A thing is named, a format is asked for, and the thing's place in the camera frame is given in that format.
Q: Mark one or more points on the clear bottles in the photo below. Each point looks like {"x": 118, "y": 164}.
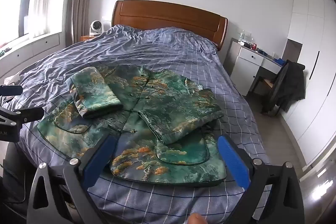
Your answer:
{"x": 241, "y": 36}

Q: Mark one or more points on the white window cabinet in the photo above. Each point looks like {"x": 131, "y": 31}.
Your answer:
{"x": 34, "y": 50}

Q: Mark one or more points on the person's right hand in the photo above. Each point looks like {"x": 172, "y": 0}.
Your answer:
{"x": 197, "y": 219}

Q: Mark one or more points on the white wardrobe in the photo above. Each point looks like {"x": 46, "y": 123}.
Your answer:
{"x": 312, "y": 56}

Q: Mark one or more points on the blue cloth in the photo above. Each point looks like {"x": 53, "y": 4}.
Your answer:
{"x": 279, "y": 61}

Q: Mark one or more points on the window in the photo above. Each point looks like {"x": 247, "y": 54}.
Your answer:
{"x": 15, "y": 8}

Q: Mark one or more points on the small white fan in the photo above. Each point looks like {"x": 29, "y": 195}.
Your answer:
{"x": 95, "y": 27}

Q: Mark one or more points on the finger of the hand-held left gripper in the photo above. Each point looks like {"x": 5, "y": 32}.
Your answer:
{"x": 26, "y": 115}
{"x": 11, "y": 90}

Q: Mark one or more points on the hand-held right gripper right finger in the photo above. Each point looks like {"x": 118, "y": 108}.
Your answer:
{"x": 233, "y": 161}

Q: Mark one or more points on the white sheer curtain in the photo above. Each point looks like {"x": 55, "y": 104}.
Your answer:
{"x": 42, "y": 1}

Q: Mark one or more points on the wooden nightstand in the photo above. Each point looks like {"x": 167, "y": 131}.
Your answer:
{"x": 88, "y": 38}

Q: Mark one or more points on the green landscape print padded jacket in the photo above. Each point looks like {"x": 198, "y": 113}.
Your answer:
{"x": 170, "y": 108}

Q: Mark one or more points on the wooden bed headboard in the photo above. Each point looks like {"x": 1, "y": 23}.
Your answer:
{"x": 168, "y": 14}

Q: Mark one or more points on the dark jacket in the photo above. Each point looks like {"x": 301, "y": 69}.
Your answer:
{"x": 291, "y": 87}

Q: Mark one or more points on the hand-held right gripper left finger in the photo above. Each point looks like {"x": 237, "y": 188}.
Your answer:
{"x": 101, "y": 161}

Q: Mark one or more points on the wooden chair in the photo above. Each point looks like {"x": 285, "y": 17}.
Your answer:
{"x": 265, "y": 82}

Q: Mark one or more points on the person's dark pants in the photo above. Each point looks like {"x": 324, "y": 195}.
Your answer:
{"x": 11, "y": 187}

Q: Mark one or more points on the white desk with drawers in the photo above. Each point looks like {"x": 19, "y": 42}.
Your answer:
{"x": 248, "y": 69}

